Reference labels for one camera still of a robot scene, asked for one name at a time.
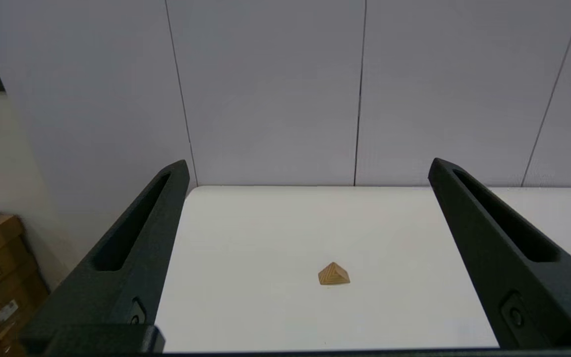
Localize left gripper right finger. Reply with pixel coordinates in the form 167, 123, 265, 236
428, 158, 571, 350

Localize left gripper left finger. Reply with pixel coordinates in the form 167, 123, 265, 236
20, 160, 190, 349

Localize triangular wooden building block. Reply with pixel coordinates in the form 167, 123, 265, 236
318, 262, 351, 286

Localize cardboard box with label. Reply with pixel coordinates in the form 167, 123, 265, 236
0, 278, 51, 357
0, 238, 41, 320

